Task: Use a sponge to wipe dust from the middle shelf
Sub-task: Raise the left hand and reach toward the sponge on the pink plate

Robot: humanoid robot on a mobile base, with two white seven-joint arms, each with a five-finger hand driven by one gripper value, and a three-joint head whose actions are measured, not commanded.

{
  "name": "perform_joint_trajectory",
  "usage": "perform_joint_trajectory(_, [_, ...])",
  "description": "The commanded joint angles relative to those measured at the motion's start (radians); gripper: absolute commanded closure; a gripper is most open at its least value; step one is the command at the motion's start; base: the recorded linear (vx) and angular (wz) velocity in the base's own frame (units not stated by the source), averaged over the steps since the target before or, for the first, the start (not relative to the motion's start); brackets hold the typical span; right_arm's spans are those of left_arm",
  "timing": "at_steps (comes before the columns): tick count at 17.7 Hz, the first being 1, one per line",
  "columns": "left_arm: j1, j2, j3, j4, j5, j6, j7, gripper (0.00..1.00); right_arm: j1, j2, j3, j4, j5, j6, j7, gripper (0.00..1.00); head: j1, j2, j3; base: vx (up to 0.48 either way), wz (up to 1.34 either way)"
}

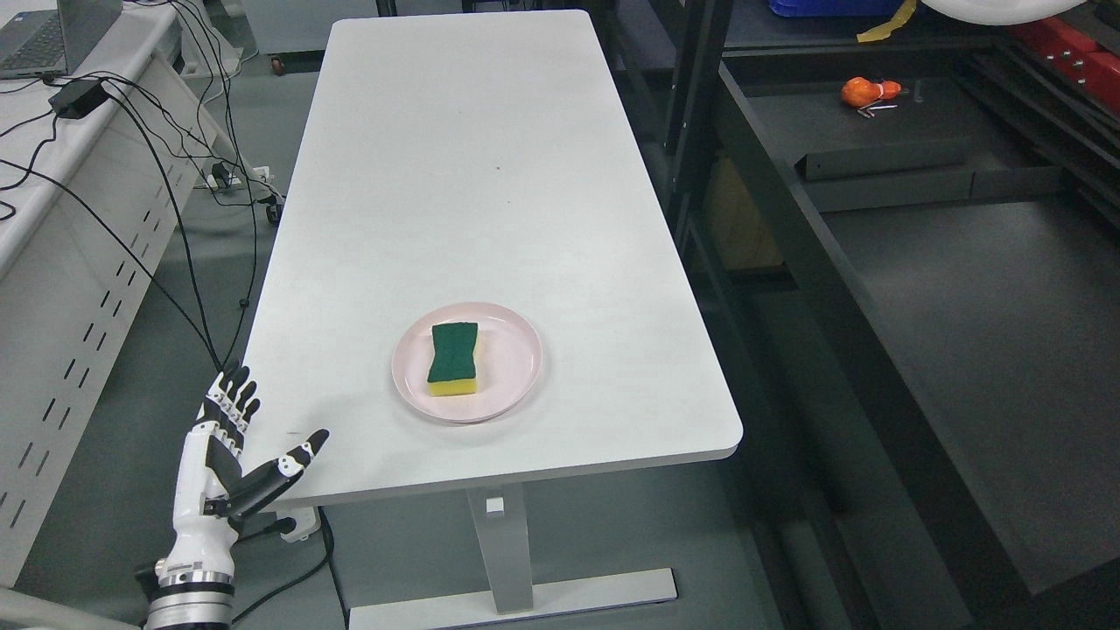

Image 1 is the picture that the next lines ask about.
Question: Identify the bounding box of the white height-adjustable table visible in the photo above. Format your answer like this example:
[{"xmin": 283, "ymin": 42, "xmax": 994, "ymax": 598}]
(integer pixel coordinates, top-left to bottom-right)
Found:
[{"xmin": 244, "ymin": 10, "xmax": 743, "ymax": 629}]

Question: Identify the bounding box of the green yellow sponge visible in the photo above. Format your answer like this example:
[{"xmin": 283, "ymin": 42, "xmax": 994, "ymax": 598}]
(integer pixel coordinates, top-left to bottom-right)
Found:
[{"xmin": 424, "ymin": 322, "xmax": 479, "ymax": 397}]

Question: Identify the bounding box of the white side desk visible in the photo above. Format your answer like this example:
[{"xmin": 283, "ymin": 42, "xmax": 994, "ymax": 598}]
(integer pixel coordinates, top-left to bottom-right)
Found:
[{"xmin": 1, "ymin": 4, "xmax": 228, "ymax": 589}]

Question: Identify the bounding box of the white power strip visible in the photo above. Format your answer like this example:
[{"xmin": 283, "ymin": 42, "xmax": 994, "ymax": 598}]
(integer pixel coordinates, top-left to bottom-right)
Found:
[{"xmin": 276, "ymin": 507, "xmax": 320, "ymax": 543}]

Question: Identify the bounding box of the yellow tape strip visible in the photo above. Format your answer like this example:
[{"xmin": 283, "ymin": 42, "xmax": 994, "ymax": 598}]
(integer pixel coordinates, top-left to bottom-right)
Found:
[{"xmin": 856, "ymin": 0, "xmax": 920, "ymax": 44}]

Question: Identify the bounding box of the orange plastic object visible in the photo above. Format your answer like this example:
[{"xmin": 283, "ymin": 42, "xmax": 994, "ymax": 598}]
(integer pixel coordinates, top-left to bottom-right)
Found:
[{"xmin": 840, "ymin": 76, "xmax": 904, "ymax": 109}]

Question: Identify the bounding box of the blue plastic bin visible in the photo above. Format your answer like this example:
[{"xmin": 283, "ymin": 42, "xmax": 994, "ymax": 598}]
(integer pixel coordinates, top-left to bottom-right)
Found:
[{"xmin": 768, "ymin": 0, "xmax": 903, "ymax": 18}]

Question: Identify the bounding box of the grey laptop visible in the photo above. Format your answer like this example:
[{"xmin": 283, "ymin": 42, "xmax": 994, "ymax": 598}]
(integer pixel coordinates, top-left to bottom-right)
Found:
[{"xmin": 1, "ymin": 1, "xmax": 123, "ymax": 81}]

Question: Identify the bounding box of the red toolbox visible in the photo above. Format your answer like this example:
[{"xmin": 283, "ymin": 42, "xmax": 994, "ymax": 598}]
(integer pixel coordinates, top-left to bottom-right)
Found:
[{"xmin": 1007, "ymin": 17, "xmax": 1119, "ymax": 113}]

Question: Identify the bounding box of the black power adapter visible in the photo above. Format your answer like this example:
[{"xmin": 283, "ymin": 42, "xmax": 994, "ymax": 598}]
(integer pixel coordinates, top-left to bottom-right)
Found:
[{"xmin": 48, "ymin": 78, "xmax": 109, "ymax": 120}]

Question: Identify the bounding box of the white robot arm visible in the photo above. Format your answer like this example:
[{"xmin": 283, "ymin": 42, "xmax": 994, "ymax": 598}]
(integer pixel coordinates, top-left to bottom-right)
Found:
[{"xmin": 133, "ymin": 562, "xmax": 235, "ymax": 629}]

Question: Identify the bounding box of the dark grey metal shelf rack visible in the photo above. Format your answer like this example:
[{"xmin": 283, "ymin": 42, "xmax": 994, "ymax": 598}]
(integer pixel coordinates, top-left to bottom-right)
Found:
[{"xmin": 589, "ymin": 1, "xmax": 1117, "ymax": 629}]

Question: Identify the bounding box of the pink round plate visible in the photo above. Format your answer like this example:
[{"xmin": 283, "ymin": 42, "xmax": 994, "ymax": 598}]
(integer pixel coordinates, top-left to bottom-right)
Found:
[{"xmin": 389, "ymin": 302, "xmax": 543, "ymax": 424}]

